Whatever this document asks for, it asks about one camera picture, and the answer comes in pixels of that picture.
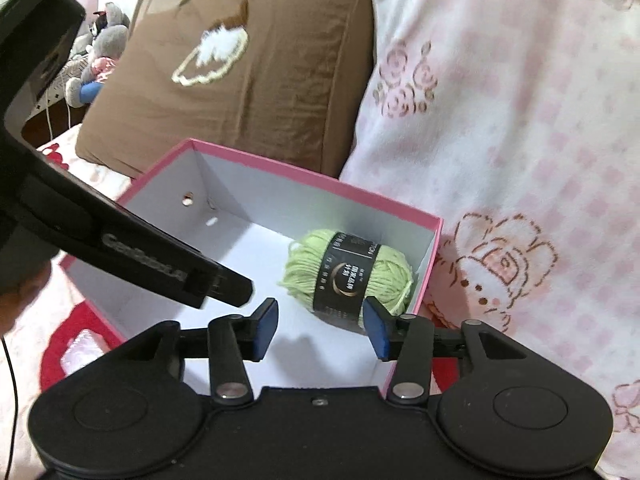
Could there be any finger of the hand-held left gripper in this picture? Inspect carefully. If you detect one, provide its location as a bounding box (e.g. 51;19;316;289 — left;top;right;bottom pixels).
186;259;254;310

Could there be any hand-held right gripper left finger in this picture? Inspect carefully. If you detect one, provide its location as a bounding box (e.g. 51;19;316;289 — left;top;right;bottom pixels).
129;298;279;406

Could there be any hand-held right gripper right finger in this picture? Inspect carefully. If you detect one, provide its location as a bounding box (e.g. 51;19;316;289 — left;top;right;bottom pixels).
362;297;526;406

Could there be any green yarn ball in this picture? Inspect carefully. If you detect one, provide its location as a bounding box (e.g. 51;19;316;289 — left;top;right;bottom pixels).
282;228;417;334

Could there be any pink cardboard box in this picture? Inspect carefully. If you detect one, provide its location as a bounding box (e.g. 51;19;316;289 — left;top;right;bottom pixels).
59;138;445;397

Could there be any person's left hand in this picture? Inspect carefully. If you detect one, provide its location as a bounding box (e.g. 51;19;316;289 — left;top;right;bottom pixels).
0;259;53;336

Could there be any red bear printed bed sheet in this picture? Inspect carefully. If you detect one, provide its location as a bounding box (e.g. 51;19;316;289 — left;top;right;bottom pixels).
0;127;151;411

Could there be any grey plush toy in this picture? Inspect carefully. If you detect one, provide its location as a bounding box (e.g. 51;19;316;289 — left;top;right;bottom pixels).
65;1;132;108

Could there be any black white plush toy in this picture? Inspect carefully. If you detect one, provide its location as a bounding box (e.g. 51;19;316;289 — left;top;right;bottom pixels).
84;10;109;37

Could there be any brown embroidered pillow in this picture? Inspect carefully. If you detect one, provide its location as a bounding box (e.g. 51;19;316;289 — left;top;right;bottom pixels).
75;0;377;181

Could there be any white cable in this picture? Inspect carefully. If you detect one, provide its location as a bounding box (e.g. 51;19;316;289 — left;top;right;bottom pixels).
44;85;72;137

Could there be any black cable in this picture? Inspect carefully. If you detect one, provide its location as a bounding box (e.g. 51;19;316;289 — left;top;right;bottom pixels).
0;336;19;423

